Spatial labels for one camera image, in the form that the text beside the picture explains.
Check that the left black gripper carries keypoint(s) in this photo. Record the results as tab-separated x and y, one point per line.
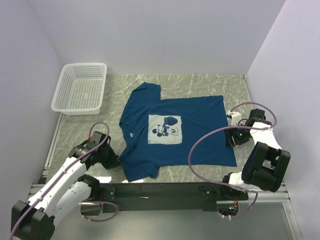
114	161

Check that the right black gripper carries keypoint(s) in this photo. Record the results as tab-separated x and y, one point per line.
229	133

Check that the blue printed t-shirt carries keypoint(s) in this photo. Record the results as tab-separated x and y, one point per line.
172	132

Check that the white perforated plastic basket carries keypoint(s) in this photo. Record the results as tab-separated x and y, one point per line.
80	89

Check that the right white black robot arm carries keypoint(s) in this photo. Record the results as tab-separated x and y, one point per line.
267	164

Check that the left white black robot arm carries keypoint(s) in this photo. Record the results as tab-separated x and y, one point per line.
38	217

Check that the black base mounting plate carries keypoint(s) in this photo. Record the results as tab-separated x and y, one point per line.
164	196

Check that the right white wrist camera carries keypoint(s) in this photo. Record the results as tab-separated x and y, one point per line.
234	117

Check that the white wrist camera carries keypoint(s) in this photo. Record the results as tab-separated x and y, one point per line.
95	139
234	117

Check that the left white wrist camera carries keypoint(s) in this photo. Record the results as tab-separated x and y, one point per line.
95	139

